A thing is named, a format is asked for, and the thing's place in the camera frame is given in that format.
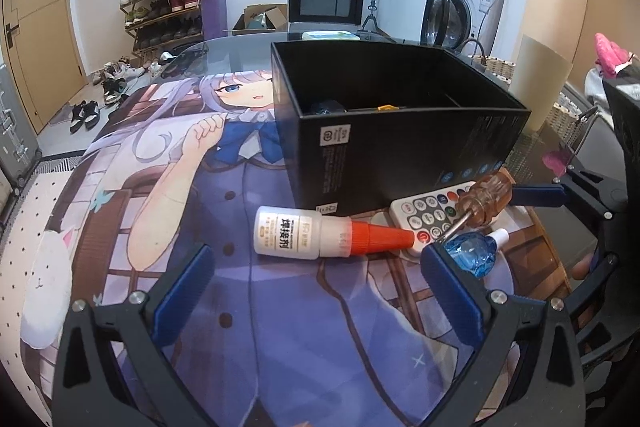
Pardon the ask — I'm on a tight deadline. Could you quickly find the black cardboard box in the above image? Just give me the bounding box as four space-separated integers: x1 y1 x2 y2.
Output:
271 40 530 216

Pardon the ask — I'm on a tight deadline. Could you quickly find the purple bag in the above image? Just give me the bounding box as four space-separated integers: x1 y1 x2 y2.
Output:
201 0 228 40

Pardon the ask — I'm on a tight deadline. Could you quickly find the open cardboard box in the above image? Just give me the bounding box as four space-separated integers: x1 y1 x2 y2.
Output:
231 3 288 35

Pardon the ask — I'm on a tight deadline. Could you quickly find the white glue bottle orange cap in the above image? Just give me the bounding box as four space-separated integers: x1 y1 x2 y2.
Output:
254 206 414 260

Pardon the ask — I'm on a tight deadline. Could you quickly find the amber handle screwdriver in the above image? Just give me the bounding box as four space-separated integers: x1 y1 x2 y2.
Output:
432 168 513 244

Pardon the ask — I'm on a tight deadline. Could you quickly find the silver suitcase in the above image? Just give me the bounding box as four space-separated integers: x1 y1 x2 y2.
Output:
0 63 42 193

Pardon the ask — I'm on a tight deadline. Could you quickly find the white remote control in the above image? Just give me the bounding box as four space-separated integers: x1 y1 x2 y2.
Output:
390 181 474 259

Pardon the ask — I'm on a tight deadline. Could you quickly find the person's right hand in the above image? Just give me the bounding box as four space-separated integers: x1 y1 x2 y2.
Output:
572 253 594 281

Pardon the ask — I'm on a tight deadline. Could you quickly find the anime print desk mat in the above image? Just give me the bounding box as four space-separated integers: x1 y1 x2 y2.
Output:
19 70 572 427

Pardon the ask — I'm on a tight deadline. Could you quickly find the blue liquid bottle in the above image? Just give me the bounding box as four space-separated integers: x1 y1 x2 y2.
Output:
444 229 510 279

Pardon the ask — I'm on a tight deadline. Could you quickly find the wooden entrance door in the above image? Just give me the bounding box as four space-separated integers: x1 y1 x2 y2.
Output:
1 0 86 133

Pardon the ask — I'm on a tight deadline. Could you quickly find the white washing machine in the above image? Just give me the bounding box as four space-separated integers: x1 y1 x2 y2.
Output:
420 0 504 55

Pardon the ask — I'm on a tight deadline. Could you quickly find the wicker basket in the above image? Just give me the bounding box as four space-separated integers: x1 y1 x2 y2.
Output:
470 36 597 150

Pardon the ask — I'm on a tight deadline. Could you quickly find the beige cylindrical tumbler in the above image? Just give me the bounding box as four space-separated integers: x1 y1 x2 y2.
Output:
509 35 573 133

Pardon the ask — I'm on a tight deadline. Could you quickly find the green tissue pack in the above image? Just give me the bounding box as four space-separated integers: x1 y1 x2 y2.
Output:
302 30 360 41

